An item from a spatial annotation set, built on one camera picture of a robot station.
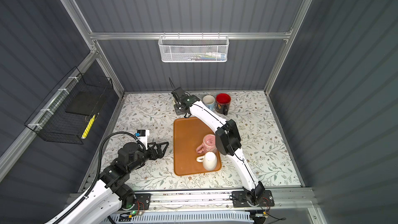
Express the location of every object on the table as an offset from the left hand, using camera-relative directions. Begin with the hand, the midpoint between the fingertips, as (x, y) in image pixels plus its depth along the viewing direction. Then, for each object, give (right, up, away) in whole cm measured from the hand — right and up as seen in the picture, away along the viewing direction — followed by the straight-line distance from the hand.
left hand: (162, 143), depth 76 cm
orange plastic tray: (+11, +2, +20) cm, 23 cm away
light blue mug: (+24, +22, +24) cm, 41 cm away
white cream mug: (+24, -9, 0) cm, 25 cm away
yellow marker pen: (-31, +9, -8) cm, 34 cm away
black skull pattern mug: (+34, +22, +26) cm, 48 cm away
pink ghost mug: (+23, -2, +4) cm, 24 cm away
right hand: (+7, +17, +19) cm, 27 cm away
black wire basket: (-44, +14, -5) cm, 46 cm away
